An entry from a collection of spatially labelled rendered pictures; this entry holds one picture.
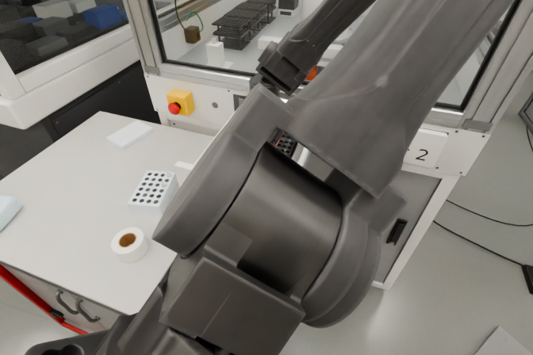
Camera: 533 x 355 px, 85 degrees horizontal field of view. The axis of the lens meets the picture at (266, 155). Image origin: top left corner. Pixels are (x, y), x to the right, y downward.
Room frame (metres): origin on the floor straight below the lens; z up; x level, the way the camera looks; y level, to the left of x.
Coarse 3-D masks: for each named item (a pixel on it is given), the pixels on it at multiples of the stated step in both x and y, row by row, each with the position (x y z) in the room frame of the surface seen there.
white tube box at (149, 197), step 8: (144, 176) 0.58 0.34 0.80; (152, 176) 0.58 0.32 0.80; (160, 176) 0.58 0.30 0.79; (144, 184) 0.55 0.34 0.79; (152, 184) 0.55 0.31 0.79; (160, 184) 0.55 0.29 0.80; (168, 184) 0.55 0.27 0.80; (176, 184) 0.58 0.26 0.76; (136, 192) 0.52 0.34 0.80; (144, 192) 0.52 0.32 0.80; (152, 192) 0.52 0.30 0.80; (160, 192) 0.53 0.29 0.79; (168, 192) 0.53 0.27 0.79; (128, 200) 0.49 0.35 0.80; (136, 200) 0.49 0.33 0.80; (144, 200) 0.49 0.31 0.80; (152, 200) 0.49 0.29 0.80; (160, 200) 0.49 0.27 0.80; (168, 200) 0.52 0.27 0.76; (136, 208) 0.48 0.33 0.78; (144, 208) 0.47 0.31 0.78; (152, 208) 0.47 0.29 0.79; (160, 208) 0.47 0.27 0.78
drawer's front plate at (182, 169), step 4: (176, 164) 0.49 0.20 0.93; (180, 164) 0.49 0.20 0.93; (184, 164) 0.49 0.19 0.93; (188, 164) 0.49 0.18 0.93; (192, 164) 0.49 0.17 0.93; (176, 168) 0.48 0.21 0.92; (180, 168) 0.48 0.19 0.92; (184, 168) 0.47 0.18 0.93; (188, 168) 0.47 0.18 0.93; (192, 168) 0.47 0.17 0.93; (176, 172) 0.48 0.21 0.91; (180, 172) 0.48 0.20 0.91; (184, 172) 0.47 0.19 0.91; (188, 172) 0.47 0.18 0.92; (176, 176) 0.48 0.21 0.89; (180, 176) 0.48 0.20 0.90; (184, 176) 0.48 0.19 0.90; (180, 180) 0.48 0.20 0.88; (184, 180) 0.48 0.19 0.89; (180, 184) 0.48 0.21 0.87
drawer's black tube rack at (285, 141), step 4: (284, 132) 0.65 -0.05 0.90; (284, 136) 0.63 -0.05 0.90; (288, 136) 0.63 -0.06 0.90; (280, 140) 0.61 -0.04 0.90; (284, 140) 0.61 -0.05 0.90; (288, 140) 0.61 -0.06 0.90; (292, 140) 0.61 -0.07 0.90; (280, 144) 0.59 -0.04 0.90; (284, 144) 0.59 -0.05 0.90; (288, 144) 0.59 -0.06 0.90; (292, 144) 0.63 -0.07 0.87; (296, 144) 0.63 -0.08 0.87; (280, 148) 0.58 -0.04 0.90; (284, 148) 0.58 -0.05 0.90; (288, 148) 0.61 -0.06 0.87; (292, 148) 0.58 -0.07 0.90; (284, 152) 0.56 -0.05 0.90; (288, 152) 0.59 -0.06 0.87; (292, 152) 0.60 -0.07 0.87; (292, 156) 0.59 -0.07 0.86
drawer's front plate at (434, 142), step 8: (416, 136) 0.61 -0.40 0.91; (424, 136) 0.60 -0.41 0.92; (432, 136) 0.60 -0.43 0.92; (440, 136) 0.59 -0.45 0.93; (416, 144) 0.61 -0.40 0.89; (424, 144) 0.60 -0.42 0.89; (432, 144) 0.60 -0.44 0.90; (440, 144) 0.59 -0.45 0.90; (408, 152) 0.61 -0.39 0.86; (416, 152) 0.61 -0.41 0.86; (424, 152) 0.60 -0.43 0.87; (432, 152) 0.59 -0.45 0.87; (440, 152) 0.59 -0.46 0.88; (408, 160) 0.61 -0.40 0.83; (416, 160) 0.60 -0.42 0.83; (424, 160) 0.60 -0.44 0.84; (432, 160) 0.59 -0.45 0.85
